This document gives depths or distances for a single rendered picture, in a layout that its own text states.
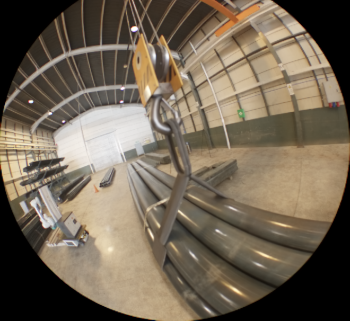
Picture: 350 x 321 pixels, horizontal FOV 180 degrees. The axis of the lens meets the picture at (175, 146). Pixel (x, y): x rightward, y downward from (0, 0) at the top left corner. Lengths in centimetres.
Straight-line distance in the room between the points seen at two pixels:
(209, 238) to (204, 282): 21
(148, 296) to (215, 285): 173
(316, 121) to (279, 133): 207
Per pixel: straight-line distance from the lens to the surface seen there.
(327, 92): 593
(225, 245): 50
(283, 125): 592
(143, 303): 213
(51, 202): 373
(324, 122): 610
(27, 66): 1098
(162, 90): 45
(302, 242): 56
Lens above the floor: 188
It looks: 6 degrees down
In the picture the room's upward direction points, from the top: 17 degrees counter-clockwise
